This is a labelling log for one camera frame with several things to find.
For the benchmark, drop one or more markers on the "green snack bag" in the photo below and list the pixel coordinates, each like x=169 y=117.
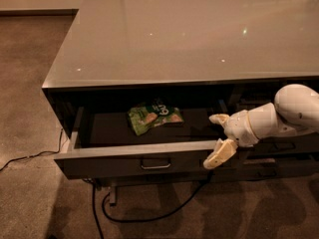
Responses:
x=145 y=116

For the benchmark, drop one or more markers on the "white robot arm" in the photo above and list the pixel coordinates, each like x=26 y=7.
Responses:
x=294 y=112

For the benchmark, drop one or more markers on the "dark drawer cabinet counter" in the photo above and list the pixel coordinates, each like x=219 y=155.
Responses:
x=191 y=54

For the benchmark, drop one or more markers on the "dark wall baseboard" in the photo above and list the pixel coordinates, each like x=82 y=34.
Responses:
x=39 y=12

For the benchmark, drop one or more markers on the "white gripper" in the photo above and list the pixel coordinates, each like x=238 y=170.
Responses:
x=238 y=127

